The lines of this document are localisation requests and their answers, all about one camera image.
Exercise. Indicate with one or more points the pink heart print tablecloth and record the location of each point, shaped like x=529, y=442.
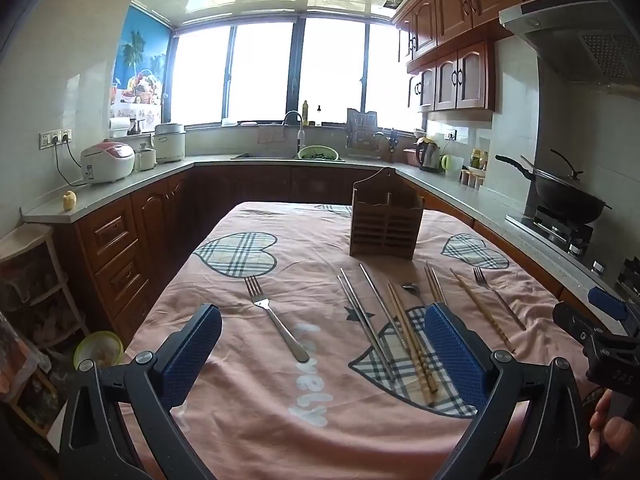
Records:
x=240, y=385

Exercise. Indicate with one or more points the green colander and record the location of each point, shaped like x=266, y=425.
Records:
x=320, y=152

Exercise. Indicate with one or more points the steel electric kettle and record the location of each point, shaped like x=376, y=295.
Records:
x=428, y=155

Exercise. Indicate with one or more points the paper towel roll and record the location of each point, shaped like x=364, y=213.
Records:
x=119, y=127

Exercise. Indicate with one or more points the silver spoon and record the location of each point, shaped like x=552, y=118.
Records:
x=411, y=289

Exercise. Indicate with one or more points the tall white rice cooker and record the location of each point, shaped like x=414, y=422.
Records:
x=170, y=145

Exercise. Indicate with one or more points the gas stove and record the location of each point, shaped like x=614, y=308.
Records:
x=565, y=235

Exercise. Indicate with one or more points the wooden wall cabinets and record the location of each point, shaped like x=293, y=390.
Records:
x=460, y=75

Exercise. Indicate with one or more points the pink dish cloth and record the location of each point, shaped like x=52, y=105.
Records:
x=271, y=135

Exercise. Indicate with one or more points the fruit and palm wall poster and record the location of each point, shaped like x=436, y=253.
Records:
x=142, y=50

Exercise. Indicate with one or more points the single wall socket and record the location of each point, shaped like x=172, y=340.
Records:
x=451, y=135

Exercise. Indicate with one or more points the yellow fruit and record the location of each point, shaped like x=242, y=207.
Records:
x=68, y=201

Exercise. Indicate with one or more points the kitchen sink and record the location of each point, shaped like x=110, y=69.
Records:
x=265, y=156

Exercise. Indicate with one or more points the large silver fork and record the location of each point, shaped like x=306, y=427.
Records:
x=260, y=300

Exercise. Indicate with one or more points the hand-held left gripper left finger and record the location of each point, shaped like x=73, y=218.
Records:
x=192, y=355

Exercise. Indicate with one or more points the pink container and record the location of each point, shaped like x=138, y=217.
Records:
x=411, y=157

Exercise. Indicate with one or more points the grey kitchen countertop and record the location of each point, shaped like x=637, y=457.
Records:
x=125, y=185

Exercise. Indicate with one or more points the black wok with lid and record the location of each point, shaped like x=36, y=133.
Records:
x=567, y=197

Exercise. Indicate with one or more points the plastic storage rack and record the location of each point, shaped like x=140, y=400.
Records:
x=30, y=240

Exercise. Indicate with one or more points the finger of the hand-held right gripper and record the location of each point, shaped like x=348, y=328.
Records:
x=607, y=303
x=572, y=319

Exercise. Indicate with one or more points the pink and white rice cooker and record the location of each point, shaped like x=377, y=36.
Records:
x=107, y=162

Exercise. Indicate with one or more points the wall power socket strip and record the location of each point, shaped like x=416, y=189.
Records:
x=55, y=137

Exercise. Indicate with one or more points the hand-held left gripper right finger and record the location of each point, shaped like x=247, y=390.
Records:
x=455, y=355

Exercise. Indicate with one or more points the wooden utensil holder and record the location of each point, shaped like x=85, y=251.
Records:
x=385, y=230

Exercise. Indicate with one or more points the curved metal faucet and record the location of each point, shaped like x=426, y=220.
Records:
x=301, y=135

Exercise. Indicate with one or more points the yellow bottle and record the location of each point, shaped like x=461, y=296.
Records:
x=305, y=112

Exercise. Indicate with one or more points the spice jar set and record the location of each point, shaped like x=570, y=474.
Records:
x=472, y=178

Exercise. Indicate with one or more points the small silver fork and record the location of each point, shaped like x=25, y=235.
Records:
x=492, y=292

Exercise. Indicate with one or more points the person's right hand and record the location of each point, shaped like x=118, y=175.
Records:
x=602, y=425

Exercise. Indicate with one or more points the large kitchen window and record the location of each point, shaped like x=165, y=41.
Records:
x=260, y=75

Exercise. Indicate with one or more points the wooden base cabinets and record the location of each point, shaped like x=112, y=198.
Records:
x=120, y=240

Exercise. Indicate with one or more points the steel range hood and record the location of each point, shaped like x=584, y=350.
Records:
x=575, y=35

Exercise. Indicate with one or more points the green rimmed bin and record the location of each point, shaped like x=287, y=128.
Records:
x=97, y=350

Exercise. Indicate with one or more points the small white lidded pot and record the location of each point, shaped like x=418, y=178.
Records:
x=145, y=160

